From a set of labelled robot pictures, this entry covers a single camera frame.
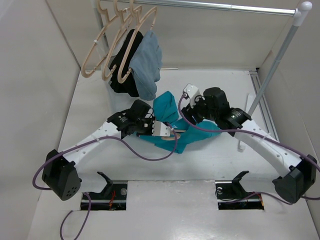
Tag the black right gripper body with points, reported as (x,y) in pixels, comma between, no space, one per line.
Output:
(200,111)

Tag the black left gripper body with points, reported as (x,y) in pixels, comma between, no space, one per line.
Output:
(144,126)

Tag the teal t shirt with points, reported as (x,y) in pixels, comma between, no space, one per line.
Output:
(166,110)

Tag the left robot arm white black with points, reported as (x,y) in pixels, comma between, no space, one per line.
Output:
(62,170)

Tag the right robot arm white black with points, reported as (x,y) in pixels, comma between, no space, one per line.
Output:
(297,171)

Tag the grey blue garment on hanger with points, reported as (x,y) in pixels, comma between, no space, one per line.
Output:
(145,66)

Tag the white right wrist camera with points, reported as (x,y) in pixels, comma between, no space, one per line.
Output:
(191,93)

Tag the beige hanger leftmost on rail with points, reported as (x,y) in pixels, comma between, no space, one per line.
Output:
(100,43)

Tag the metal clothes rail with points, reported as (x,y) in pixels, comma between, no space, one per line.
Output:
(221,7)

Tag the white rack upright post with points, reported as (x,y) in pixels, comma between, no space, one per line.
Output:
(280,114)

